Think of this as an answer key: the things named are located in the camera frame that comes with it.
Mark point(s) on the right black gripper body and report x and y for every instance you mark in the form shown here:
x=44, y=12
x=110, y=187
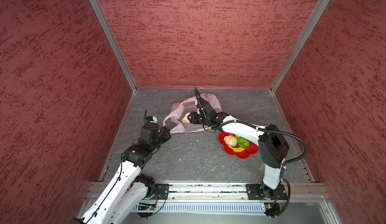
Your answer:
x=198, y=118

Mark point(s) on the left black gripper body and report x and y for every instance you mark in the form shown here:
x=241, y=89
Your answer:
x=163, y=136

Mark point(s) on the beige fake fruit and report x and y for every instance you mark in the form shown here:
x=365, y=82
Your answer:
x=230, y=141
x=186, y=118

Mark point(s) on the pink plastic bag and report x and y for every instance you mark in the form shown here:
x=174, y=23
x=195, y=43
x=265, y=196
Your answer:
x=174, y=121

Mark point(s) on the yellow fake banana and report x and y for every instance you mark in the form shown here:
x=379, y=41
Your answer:
x=236, y=150

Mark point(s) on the green fake fruit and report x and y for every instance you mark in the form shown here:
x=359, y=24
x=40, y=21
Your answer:
x=243, y=143

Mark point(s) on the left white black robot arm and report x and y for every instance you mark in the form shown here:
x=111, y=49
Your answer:
x=129, y=186

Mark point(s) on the red flower-shaped bowl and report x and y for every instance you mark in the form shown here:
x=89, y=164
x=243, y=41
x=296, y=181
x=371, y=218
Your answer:
x=251, y=150

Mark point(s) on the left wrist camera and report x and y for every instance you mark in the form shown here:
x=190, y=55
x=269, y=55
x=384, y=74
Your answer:
x=149, y=132

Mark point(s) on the white slotted cable duct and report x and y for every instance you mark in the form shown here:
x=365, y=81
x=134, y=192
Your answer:
x=243, y=208

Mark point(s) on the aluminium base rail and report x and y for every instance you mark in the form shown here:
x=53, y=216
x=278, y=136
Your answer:
x=233, y=191

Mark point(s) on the left aluminium corner post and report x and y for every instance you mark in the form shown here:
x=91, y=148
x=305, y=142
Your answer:
x=113, y=43

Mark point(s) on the aluminium corner post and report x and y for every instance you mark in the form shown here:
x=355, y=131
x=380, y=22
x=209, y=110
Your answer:
x=306, y=31
x=113, y=43

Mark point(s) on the right aluminium corner post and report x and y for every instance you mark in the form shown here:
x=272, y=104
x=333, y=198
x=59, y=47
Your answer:
x=306, y=31

